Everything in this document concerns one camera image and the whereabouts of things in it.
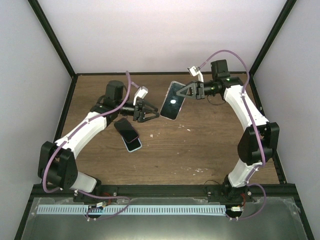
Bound black aluminium frame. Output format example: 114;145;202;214
13;0;315;240

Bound phone in pink case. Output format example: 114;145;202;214
114;118;139;143

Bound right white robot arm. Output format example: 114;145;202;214
176;59;280;202

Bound phone in light blue case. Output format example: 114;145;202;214
122;137;142;153

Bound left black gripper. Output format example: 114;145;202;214
115;98;159;123

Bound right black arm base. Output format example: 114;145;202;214
204;184;249;203

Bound black phone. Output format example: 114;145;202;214
160;81;186;121

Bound light blue slotted cable duct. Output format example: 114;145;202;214
36;204;226;216

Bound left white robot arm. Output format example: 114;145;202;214
38;80;159;202

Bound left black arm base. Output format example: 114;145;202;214
73;187;117;204

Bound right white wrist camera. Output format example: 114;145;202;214
187;66;204;83

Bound grey metal front plate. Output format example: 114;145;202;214
21;197;308;240

